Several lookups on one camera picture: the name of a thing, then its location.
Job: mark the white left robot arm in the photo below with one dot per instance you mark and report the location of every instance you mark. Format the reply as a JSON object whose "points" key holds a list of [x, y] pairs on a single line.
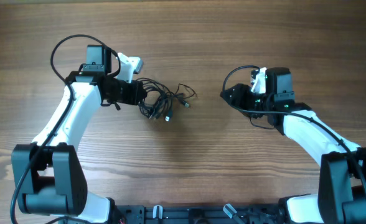
{"points": [[48, 175]]}

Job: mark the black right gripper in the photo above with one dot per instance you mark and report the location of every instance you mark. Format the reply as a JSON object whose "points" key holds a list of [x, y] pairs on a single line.
{"points": [[241, 93]]}

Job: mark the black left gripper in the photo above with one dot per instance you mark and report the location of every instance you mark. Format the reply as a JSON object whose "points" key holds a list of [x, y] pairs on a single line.
{"points": [[134, 96]]}

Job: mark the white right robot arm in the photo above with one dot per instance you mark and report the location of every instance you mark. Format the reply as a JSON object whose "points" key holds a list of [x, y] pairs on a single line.
{"points": [[341, 196]]}

